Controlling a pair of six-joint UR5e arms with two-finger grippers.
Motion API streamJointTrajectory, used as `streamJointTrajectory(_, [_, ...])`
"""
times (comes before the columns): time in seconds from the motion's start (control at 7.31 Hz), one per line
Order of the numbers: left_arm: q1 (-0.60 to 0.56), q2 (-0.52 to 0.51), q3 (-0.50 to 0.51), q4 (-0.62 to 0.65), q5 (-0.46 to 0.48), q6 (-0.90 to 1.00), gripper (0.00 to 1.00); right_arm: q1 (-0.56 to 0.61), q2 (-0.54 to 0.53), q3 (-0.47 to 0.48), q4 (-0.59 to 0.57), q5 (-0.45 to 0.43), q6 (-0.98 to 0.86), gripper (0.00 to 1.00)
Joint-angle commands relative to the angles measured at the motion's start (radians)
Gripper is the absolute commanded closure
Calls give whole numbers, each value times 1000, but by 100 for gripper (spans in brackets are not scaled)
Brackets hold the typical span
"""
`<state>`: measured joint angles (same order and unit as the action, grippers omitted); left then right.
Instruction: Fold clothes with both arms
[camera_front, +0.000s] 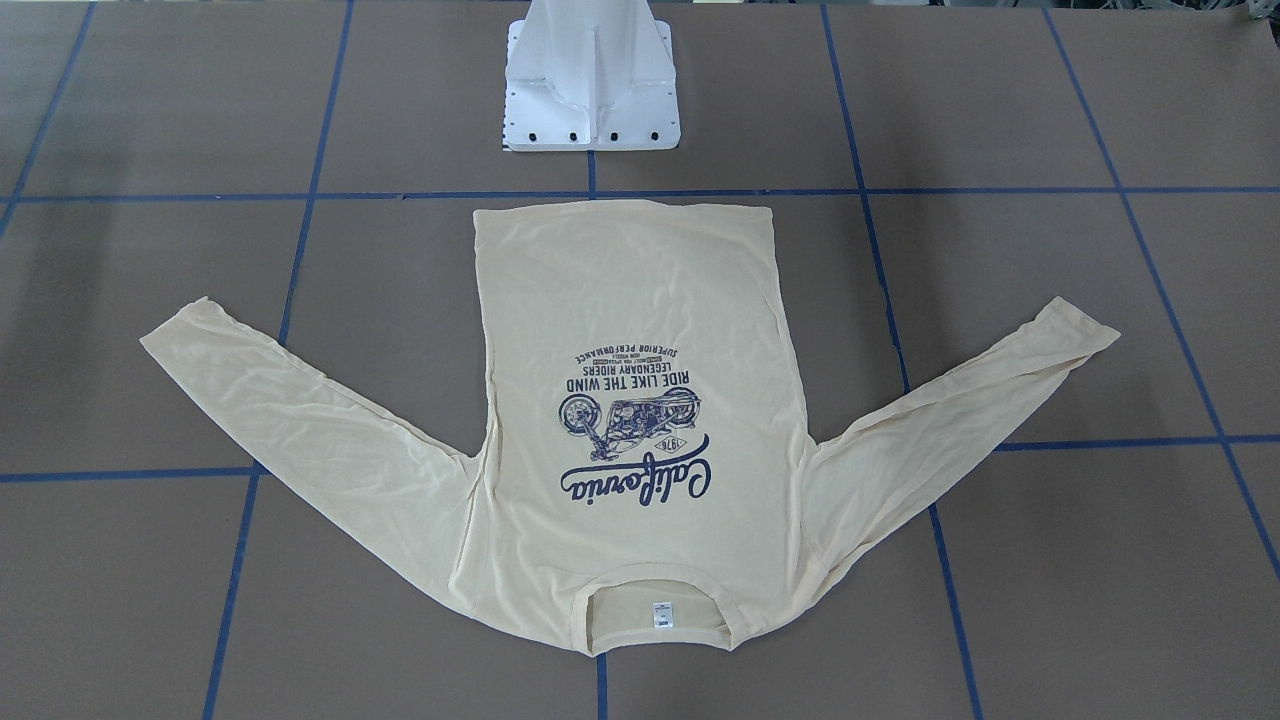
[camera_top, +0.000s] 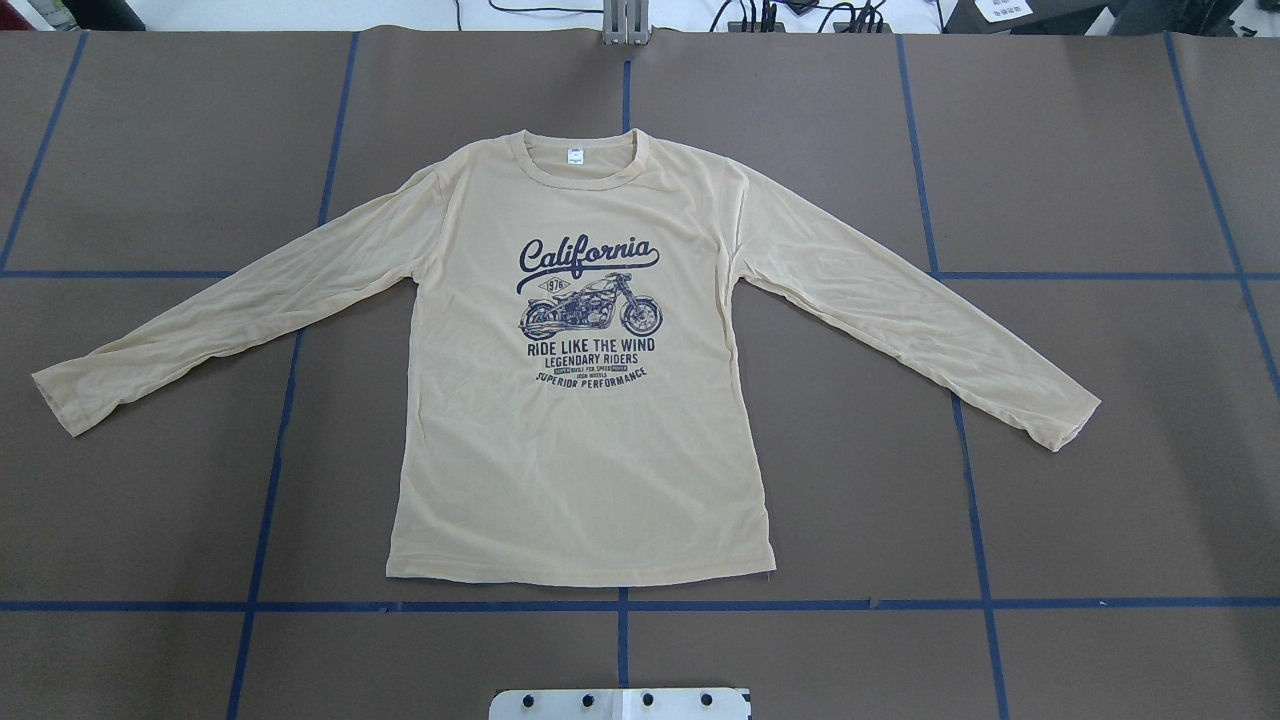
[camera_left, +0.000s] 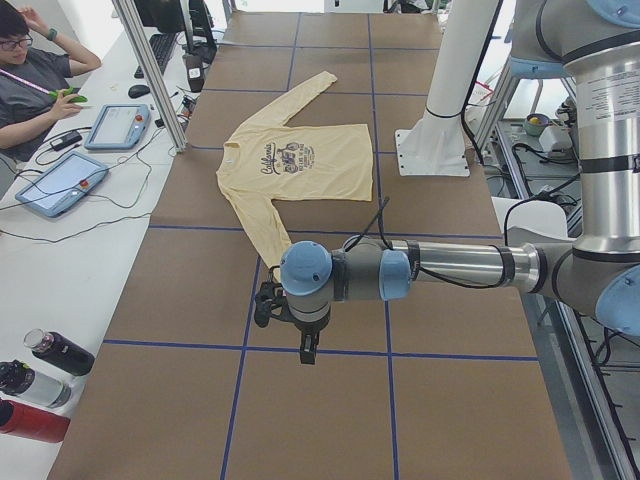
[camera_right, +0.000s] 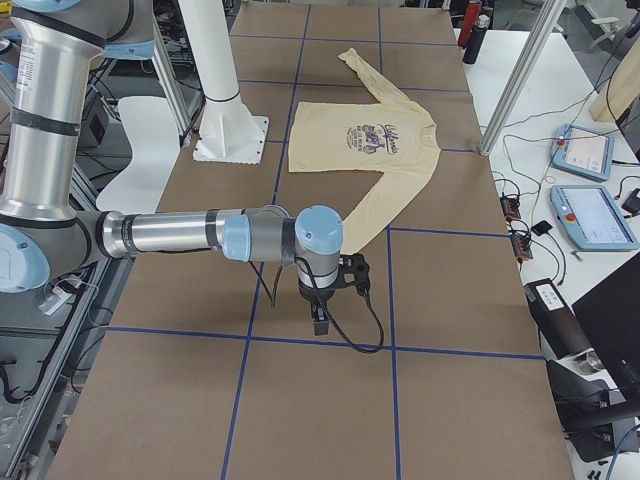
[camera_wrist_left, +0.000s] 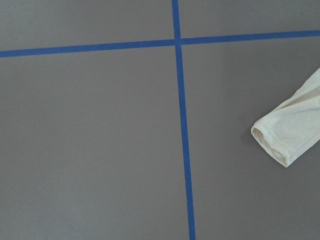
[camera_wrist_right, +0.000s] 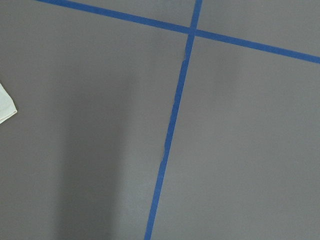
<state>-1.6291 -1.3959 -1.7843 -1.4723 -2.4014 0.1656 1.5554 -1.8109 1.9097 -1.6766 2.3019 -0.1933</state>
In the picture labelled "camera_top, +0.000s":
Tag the beige long-sleeve printed shirt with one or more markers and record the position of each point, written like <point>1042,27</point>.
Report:
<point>574,406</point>

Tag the brown paper table cover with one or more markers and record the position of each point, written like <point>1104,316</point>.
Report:
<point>217,550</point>

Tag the aluminium frame post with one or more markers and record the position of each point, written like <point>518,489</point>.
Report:
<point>626,22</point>

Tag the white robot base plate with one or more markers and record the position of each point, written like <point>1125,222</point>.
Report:
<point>623,703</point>

